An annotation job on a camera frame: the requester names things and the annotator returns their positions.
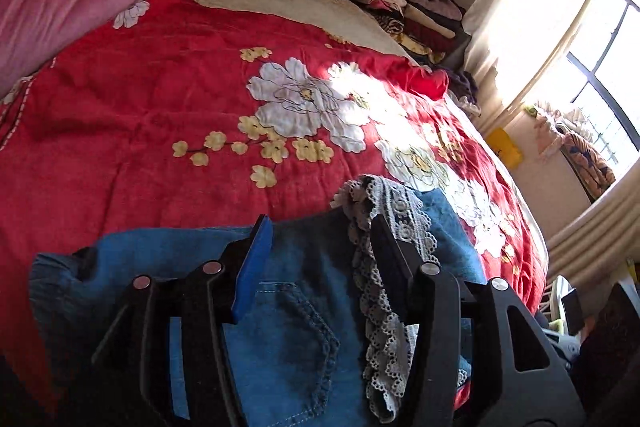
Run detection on blue denim pants lace trim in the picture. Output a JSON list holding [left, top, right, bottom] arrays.
[[29, 176, 485, 426]]

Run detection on patterned clothes on windowsill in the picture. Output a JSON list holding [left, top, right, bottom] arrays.
[[524, 105, 616, 202]]

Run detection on yellow paper bag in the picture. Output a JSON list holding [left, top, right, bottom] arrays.
[[485, 128, 523, 170]]

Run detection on dark purple clothes pile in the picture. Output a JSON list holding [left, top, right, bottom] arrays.
[[444, 68, 482, 117]]

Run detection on red floral quilt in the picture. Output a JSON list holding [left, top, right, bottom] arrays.
[[1, 0, 548, 407]]

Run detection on stack of folded clothes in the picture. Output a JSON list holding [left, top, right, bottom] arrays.
[[352, 0, 471, 69]]

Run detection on cream curtain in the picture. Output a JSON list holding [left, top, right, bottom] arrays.
[[463, 0, 639, 289]]

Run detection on beige bed sheet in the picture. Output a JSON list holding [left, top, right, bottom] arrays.
[[195, 0, 407, 56]]

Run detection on white wire rack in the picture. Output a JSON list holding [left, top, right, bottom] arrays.
[[539, 275, 574, 322]]

